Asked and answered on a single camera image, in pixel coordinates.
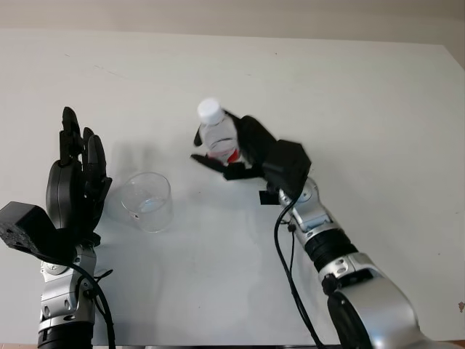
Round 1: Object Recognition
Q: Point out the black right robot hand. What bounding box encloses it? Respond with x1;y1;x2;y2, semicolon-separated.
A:
190;108;280;182

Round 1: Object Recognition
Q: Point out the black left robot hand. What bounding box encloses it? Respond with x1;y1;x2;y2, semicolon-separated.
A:
45;106;113;257

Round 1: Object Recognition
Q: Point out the clear plastic water bottle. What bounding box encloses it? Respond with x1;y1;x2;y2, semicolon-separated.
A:
197;97;243;163

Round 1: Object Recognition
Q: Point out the clear plastic cup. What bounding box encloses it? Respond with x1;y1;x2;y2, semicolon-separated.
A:
119;172;174;233

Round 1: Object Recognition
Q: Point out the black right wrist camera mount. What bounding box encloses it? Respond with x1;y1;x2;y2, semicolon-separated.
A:
259;139;312;206

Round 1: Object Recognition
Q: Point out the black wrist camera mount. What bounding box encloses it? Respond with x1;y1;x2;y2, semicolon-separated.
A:
259;139;312;206
0;201;61;261

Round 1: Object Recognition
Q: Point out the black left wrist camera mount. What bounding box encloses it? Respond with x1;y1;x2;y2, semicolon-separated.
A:
0;201;61;261

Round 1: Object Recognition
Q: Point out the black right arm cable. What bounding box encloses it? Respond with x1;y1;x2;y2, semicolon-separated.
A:
274;201;324;346

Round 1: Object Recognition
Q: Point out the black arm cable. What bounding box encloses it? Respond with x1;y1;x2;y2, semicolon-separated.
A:
67;262;117;347
274;201;324;346

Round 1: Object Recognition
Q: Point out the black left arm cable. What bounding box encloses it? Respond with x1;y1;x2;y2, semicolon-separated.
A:
67;262;117;347

